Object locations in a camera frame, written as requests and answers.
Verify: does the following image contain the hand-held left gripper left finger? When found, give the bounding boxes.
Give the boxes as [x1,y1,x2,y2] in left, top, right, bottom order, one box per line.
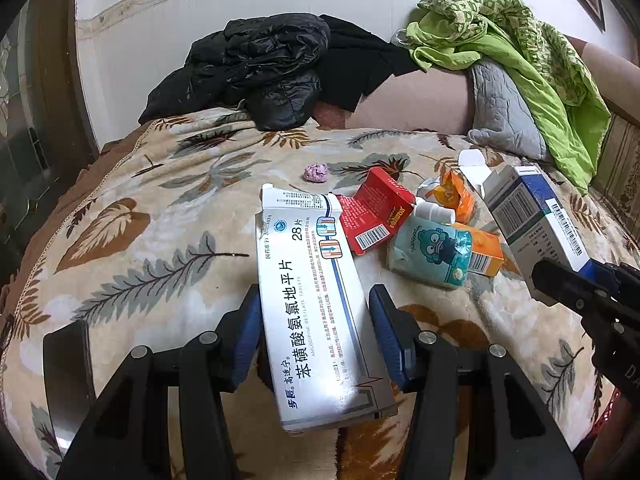
[55,285,263,480]

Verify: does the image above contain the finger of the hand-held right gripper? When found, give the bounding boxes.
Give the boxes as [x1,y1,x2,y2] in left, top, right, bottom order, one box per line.
[587,259,626,286]
[531,258,601,308]

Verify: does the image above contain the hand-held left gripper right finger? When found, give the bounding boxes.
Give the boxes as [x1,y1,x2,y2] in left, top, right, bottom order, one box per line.
[369,284,583,480]

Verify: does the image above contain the large white medicine box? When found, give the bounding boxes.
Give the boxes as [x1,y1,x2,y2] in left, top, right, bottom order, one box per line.
[255,182,398,433]

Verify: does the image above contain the white and blue medicine box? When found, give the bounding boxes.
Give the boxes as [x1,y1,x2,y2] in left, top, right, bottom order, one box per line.
[459,149,592,273]

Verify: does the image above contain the orange medicine box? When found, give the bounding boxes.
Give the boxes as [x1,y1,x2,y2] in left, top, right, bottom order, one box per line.
[452,222,505,278]

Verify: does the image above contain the red mesh basket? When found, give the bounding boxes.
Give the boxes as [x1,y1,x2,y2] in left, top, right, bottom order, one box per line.
[575,385,640,466]

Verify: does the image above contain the orange wrapper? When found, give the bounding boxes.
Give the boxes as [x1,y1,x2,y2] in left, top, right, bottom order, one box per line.
[435,170,476,223]

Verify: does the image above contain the red carton box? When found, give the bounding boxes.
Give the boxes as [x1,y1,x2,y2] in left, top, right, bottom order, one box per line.
[336,166,417,256]

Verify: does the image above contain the teal tissue packet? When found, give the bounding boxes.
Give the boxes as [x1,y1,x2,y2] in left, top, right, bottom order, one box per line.
[387,212,473,288]

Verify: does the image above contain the leaf print blanket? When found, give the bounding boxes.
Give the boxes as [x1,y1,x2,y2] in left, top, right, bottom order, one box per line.
[0,110,640,480]

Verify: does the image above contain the small white bottle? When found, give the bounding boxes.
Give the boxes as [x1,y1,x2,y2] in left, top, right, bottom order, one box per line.
[414,199,457,224]

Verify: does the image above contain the black flat panel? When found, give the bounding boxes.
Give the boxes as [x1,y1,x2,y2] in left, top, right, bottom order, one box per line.
[42,319,97,443]

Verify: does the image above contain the grey quilted pillow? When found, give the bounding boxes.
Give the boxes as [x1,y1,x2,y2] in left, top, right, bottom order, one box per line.
[467,57,551,161]

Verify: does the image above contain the green quilt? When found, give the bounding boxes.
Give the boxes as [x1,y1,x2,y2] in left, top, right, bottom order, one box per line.
[406,0,612,196]

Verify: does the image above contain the black puffer jacket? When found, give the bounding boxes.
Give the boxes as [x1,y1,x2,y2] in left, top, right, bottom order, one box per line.
[139,14,332,131]

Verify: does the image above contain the black cloth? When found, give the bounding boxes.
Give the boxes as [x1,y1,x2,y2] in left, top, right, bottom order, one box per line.
[315,15,421,111]

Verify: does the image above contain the wooden glass door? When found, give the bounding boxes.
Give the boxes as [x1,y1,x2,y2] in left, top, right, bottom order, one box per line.
[0,0,101,221]

